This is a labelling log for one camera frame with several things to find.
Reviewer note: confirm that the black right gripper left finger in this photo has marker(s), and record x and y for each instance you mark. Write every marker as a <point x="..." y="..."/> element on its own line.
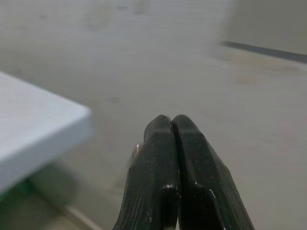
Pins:
<point x="153" y="167"/>

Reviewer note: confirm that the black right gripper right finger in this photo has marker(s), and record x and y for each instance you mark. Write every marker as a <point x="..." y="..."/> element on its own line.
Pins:
<point x="201" y="179"/>

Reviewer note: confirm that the pale skirting strip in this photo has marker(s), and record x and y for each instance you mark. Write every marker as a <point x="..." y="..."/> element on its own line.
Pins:
<point x="81" y="219"/>

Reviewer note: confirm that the white plastic folding table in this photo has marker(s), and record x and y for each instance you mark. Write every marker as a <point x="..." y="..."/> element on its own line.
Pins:
<point x="36" y="129"/>

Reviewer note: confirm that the grey wall board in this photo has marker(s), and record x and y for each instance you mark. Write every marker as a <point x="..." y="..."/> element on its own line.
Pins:
<point x="263" y="21"/>

